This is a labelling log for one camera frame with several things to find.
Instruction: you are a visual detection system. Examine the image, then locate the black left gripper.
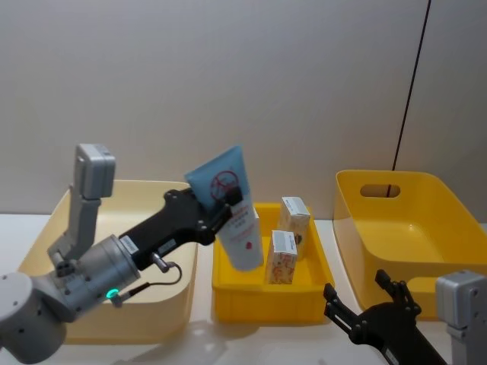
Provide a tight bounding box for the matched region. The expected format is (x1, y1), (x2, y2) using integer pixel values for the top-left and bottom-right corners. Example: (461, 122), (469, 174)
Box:
(119, 185), (245, 271)

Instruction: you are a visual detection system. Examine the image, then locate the small yellow plastic crate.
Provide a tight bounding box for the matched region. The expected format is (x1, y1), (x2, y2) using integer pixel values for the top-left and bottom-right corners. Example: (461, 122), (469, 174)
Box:
(211, 202), (336, 325)

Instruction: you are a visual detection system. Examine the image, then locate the small cream printed carton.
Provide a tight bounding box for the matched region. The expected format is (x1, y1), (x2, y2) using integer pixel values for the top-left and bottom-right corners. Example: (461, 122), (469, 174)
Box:
(263, 229), (299, 286)
(279, 195), (311, 263)

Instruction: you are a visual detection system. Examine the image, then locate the blue and white cosmetic tube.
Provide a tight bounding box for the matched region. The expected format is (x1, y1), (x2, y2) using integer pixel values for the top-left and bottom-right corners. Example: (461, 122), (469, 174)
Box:
(184, 144), (265, 272)

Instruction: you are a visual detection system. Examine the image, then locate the thin dark gripper cable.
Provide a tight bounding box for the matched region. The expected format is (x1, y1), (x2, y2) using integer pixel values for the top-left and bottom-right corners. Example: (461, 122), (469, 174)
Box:
(121, 252), (184, 300)

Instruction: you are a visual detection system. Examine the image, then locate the large yellow bin with handle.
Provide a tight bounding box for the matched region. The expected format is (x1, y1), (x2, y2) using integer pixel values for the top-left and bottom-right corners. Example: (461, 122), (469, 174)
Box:
(334, 169), (487, 321)

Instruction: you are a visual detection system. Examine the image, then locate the cream plastic bin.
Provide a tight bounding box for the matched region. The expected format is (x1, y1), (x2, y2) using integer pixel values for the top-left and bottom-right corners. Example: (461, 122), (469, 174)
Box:
(17, 179), (199, 345)

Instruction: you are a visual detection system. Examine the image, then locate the thin black wall cable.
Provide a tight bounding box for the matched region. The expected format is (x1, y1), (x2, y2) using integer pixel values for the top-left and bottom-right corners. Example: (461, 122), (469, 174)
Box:
(387, 0), (434, 198)

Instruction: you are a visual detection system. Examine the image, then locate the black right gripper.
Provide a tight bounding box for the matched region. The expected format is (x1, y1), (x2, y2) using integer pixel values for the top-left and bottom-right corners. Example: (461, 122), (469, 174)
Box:
(323, 268), (449, 365)

